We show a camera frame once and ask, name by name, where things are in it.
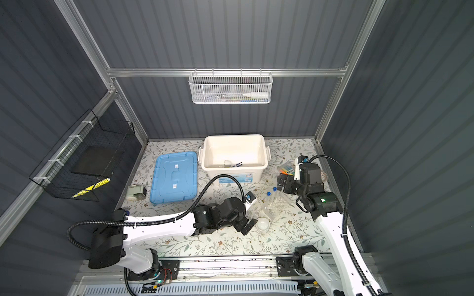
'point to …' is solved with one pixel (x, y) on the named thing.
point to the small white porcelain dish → (227, 163)
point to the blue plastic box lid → (174, 177)
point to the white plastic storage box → (245, 155)
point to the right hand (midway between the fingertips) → (291, 180)
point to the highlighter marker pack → (287, 170)
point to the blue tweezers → (237, 164)
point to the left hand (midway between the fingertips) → (250, 211)
